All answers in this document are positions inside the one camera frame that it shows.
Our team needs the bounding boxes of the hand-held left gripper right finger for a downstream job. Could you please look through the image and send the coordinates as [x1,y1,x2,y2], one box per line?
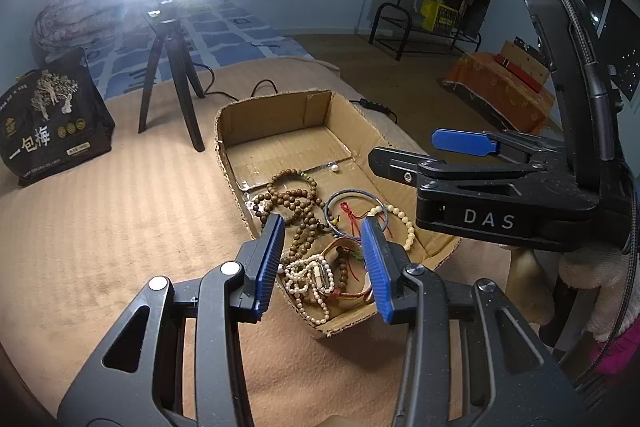
[359,216,584,427]

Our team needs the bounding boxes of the orange covered bench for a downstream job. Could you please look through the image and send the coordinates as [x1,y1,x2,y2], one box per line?
[439,51,562,134]

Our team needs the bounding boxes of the blue checked bedsheet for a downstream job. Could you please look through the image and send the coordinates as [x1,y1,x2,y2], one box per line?
[84,0,312,102]

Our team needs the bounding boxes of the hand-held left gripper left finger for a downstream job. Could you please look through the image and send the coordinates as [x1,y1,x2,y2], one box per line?
[57,213,287,427]

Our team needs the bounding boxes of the black cable with inline switch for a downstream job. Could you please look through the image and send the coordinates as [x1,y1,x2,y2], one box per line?
[192,61,397,116]

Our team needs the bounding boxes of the folded floral blanket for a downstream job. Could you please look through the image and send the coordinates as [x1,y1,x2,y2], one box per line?
[32,0,127,58]

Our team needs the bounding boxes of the thin metal bangle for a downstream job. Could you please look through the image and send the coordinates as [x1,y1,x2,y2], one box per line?
[324,189,389,239]

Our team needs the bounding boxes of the wooden bead necklace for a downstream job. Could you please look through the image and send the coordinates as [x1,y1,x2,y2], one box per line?
[251,168,351,295]

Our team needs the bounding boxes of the small brown cardboard box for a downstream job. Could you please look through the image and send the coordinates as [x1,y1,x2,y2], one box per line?
[500,37,552,82]

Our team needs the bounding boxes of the cream bead bracelet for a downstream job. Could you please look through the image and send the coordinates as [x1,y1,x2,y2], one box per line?
[367,202,417,251]

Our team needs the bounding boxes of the grey braided cable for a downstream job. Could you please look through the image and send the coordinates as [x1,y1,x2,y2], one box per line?
[550,0,640,388]

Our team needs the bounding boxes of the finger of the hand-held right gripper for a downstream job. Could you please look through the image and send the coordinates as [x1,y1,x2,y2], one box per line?
[432,128,567,157]
[368,146,547,190]

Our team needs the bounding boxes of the flat red box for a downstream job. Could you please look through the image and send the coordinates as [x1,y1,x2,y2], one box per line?
[494,54,544,94]

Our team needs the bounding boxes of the yellow box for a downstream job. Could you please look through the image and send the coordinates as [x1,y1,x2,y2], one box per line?
[419,0,459,34]

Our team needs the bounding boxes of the brown braided bracelet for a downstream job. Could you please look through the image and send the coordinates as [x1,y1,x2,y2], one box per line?
[314,239,375,306]

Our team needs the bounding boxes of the person's right hand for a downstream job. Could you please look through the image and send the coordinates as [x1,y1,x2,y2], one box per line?
[503,249,640,343]

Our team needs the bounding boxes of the black tripod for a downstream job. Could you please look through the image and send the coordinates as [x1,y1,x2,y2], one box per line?
[137,0,207,153]

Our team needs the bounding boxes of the black printed bag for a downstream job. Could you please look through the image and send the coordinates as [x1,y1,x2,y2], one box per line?
[0,46,116,188]

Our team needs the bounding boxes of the small pearl bead necklace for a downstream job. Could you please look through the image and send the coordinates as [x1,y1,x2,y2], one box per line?
[281,254,335,327]

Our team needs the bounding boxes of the red cord bracelet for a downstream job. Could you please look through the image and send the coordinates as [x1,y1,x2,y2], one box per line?
[334,201,374,289]

